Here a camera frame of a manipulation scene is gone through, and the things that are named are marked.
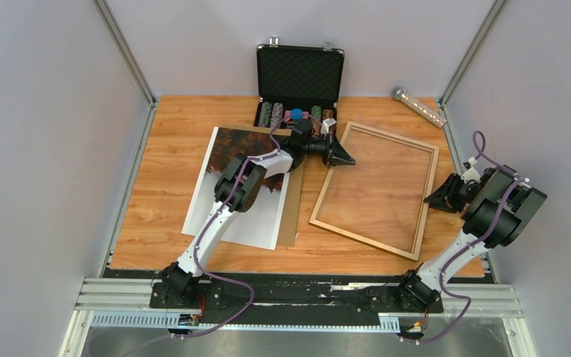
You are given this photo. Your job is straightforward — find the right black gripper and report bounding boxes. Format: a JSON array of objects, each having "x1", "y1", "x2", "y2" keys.
[{"x1": 423, "y1": 173, "x2": 482, "y2": 213}]

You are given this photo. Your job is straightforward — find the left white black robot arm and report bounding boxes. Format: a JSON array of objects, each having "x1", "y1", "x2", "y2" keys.
[{"x1": 161, "y1": 115, "x2": 356, "y2": 307}]

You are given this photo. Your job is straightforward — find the red forest photo print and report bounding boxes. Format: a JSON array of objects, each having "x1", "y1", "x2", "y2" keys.
[{"x1": 181, "y1": 127, "x2": 290, "y2": 250}]

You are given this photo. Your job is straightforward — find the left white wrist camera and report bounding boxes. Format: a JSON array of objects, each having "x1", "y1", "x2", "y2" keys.
[{"x1": 320, "y1": 118, "x2": 338, "y2": 137}]

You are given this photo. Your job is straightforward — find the silver glitter tube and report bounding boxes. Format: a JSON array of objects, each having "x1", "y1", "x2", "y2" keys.
[{"x1": 391, "y1": 87, "x2": 447, "y2": 129}]

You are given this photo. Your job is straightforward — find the light wooden picture frame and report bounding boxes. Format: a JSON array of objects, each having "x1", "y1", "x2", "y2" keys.
[{"x1": 309, "y1": 120, "x2": 440, "y2": 262}]

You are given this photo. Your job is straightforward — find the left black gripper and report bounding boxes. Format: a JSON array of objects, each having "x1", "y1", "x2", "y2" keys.
[{"x1": 303, "y1": 132, "x2": 357, "y2": 169}]

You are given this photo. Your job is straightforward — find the brown cardboard backing board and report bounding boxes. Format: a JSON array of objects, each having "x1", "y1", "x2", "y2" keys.
[{"x1": 223, "y1": 125, "x2": 303, "y2": 247}]

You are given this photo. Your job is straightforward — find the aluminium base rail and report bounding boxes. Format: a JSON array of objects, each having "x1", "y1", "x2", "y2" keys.
[{"x1": 59, "y1": 275, "x2": 536, "y2": 356}]

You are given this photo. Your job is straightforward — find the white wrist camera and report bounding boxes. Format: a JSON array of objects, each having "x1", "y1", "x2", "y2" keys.
[
  {"x1": 460, "y1": 157, "x2": 480, "y2": 184},
  {"x1": 320, "y1": 118, "x2": 338, "y2": 137}
]

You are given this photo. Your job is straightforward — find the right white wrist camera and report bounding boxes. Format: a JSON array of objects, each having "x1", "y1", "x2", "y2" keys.
[{"x1": 460, "y1": 157, "x2": 480, "y2": 184}]

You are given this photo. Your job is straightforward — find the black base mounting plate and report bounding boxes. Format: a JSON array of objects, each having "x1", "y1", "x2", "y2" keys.
[{"x1": 103, "y1": 268, "x2": 464, "y2": 329}]

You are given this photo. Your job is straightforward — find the black poker chip case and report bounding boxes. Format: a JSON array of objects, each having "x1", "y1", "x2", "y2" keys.
[{"x1": 254, "y1": 37, "x2": 346, "y2": 128}]

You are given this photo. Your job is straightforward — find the blue round chip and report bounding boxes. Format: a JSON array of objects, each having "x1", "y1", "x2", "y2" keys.
[{"x1": 290, "y1": 109, "x2": 305, "y2": 121}]

